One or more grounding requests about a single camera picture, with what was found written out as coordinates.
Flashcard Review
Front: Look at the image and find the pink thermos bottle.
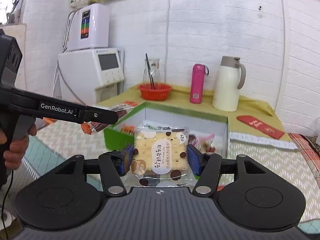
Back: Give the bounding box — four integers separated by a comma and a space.
190, 64, 209, 104

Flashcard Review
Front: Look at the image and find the beige zigzag table mat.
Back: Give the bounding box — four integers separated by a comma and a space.
36, 121, 319, 222

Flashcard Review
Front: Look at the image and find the red envelope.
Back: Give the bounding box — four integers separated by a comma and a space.
236, 115, 285, 139

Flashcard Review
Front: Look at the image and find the white water dispenser with screen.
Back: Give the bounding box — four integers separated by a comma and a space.
58, 48, 125, 106

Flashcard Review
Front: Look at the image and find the cream thermal jug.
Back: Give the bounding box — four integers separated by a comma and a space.
212, 56, 246, 112

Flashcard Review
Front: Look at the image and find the white water purifier unit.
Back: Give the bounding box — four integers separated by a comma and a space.
67, 3, 110, 51

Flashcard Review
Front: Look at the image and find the olive yellow tablecloth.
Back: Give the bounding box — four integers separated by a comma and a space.
98, 86, 284, 139

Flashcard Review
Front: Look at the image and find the cracker snack packet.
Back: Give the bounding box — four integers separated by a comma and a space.
129, 126, 196, 187

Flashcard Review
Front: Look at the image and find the black chopsticks pair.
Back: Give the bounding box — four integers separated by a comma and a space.
145, 53, 156, 89

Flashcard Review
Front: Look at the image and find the orange clear snack packet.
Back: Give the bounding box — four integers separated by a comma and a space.
80, 101, 138, 135

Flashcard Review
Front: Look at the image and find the red plastic basket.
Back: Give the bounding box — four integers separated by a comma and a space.
137, 83, 172, 101

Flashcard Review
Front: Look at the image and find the person's left hand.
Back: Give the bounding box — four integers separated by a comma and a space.
3, 124, 37, 170

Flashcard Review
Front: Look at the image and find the clear glass carafe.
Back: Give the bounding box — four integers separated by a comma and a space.
142, 59, 161, 86

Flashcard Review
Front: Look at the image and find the green cardboard box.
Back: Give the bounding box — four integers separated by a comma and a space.
103, 101, 230, 158

